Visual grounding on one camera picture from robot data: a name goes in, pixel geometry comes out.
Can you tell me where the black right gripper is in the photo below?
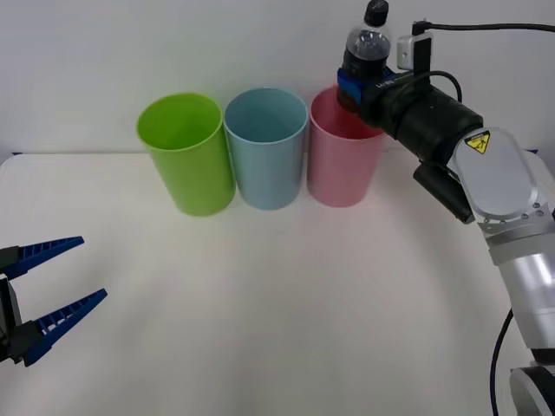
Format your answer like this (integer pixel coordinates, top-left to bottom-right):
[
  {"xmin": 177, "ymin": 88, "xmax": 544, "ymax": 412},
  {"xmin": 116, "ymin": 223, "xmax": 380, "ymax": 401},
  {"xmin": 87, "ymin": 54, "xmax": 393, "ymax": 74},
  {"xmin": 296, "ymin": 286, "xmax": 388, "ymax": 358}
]
[{"xmin": 336, "ymin": 68, "xmax": 433, "ymax": 136}]

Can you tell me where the dark plastic bottle black cap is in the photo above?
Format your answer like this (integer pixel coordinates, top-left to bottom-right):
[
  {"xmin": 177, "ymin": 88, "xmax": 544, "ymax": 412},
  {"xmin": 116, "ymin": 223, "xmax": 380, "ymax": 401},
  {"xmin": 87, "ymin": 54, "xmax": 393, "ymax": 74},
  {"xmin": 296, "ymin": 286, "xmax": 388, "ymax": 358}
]
[{"xmin": 339, "ymin": 0, "xmax": 394, "ymax": 112}]

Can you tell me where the pink plastic bin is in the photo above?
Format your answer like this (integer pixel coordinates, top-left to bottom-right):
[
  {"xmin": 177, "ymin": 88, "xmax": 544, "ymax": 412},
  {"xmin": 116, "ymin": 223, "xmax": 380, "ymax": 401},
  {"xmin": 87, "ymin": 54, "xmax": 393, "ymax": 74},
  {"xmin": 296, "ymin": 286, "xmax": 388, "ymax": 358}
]
[{"xmin": 306, "ymin": 86, "xmax": 387, "ymax": 209}]

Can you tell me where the pale blue plastic bin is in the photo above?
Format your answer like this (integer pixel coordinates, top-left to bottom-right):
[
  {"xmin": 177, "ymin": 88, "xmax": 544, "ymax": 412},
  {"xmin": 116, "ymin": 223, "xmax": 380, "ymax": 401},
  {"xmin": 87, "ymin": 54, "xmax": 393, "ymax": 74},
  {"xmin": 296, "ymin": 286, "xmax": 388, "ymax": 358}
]
[{"xmin": 222, "ymin": 88, "xmax": 310, "ymax": 211}]

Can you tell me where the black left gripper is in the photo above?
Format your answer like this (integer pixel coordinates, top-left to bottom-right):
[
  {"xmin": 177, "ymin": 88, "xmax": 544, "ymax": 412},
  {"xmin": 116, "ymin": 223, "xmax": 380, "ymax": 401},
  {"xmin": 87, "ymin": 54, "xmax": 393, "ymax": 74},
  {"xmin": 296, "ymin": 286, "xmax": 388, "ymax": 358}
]
[{"xmin": 0, "ymin": 236, "xmax": 108, "ymax": 368}]

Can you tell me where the green plastic bin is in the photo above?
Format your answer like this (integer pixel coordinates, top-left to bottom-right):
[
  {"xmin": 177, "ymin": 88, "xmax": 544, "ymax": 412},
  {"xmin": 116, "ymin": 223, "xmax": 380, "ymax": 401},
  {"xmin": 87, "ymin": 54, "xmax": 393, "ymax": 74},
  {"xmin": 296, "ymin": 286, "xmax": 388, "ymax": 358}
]
[{"xmin": 136, "ymin": 92, "xmax": 237, "ymax": 218}]

